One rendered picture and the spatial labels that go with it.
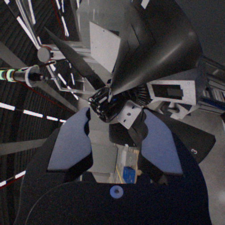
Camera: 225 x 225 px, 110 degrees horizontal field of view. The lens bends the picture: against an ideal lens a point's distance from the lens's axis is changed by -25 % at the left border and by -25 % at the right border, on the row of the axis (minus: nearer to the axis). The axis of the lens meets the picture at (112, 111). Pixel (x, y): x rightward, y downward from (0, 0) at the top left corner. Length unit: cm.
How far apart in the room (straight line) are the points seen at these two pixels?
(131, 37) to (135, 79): 7
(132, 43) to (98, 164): 764
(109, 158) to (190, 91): 743
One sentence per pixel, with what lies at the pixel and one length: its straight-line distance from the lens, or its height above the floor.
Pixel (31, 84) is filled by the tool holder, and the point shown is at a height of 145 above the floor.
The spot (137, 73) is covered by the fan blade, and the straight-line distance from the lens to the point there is 17.
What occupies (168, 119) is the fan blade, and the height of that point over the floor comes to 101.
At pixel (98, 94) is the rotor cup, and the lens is 36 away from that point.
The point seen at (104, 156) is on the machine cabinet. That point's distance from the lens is 754.
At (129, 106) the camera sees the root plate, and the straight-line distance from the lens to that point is 37.
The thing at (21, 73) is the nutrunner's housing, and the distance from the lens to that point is 44.
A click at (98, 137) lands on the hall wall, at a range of 1247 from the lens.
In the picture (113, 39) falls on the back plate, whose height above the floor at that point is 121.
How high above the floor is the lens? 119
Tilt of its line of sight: 4 degrees down
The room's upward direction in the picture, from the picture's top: 82 degrees counter-clockwise
